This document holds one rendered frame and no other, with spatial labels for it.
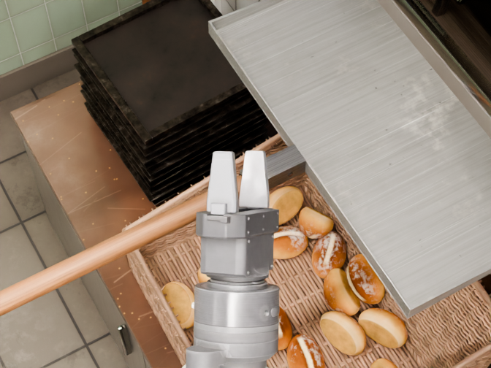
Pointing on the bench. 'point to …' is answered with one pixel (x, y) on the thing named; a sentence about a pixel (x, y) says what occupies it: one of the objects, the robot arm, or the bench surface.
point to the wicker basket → (166, 321)
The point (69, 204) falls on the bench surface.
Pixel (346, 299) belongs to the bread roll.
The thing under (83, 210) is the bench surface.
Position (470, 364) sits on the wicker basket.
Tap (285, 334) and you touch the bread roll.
